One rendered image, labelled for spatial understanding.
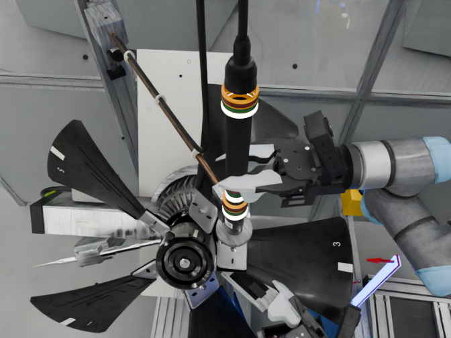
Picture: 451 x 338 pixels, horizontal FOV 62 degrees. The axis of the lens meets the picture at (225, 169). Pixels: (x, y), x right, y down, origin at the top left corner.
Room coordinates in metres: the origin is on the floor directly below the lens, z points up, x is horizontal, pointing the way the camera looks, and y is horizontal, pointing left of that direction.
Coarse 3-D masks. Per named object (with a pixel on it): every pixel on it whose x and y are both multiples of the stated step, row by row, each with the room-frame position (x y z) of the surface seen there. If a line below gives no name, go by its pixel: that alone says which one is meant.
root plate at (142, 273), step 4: (148, 264) 0.29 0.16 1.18; (152, 264) 0.29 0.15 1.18; (144, 268) 0.29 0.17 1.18; (148, 268) 0.29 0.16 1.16; (152, 268) 0.29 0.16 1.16; (136, 272) 0.28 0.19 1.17; (140, 272) 0.28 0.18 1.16; (144, 272) 0.29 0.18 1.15; (136, 276) 0.28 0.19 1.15; (140, 276) 0.28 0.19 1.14; (144, 276) 0.29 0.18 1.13; (148, 276) 0.29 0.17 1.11; (152, 276) 0.29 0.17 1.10; (156, 276) 0.30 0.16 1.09
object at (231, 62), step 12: (240, 48) 0.31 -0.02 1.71; (228, 60) 0.32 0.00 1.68; (240, 60) 0.31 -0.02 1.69; (252, 60) 0.32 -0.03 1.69; (228, 72) 0.31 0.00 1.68; (240, 72) 0.31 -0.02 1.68; (252, 72) 0.31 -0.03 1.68; (228, 84) 0.31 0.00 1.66; (240, 84) 0.30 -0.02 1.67; (252, 84) 0.31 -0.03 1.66; (228, 228) 0.31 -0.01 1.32; (240, 228) 0.31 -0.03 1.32
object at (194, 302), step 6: (216, 276) 0.30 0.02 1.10; (210, 282) 0.28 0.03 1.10; (216, 282) 0.28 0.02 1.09; (198, 288) 0.26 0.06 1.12; (210, 288) 0.27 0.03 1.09; (216, 288) 0.27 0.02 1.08; (186, 294) 0.24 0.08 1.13; (198, 294) 0.25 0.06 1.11; (204, 294) 0.25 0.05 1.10; (210, 294) 0.26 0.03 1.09; (192, 300) 0.24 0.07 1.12; (198, 300) 0.24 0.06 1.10; (192, 306) 0.22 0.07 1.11
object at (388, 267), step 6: (396, 258) 0.30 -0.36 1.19; (390, 264) 0.30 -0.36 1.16; (396, 264) 0.29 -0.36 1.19; (384, 270) 0.30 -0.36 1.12; (390, 270) 0.29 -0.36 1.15; (378, 276) 0.30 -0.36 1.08; (384, 276) 0.29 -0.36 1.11; (372, 282) 0.30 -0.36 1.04; (378, 282) 0.29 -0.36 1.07; (366, 288) 0.30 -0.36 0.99; (372, 288) 0.29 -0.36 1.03; (360, 294) 0.30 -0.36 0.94; (366, 294) 0.29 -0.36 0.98; (354, 300) 0.30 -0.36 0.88; (360, 300) 0.29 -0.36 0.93
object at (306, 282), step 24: (264, 240) 0.34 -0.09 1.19; (288, 240) 0.35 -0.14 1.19; (312, 240) 0.35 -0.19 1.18; (264, 264) 0.29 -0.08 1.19; (288, 264) 0.29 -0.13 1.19; (312, 264) 0.29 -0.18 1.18; (336, 264) 0.29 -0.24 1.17; (288, 288) 0.24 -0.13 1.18; (312, 288) 0.24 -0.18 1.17; (336, 288) 0.25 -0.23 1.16; (336, 312) 0.20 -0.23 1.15
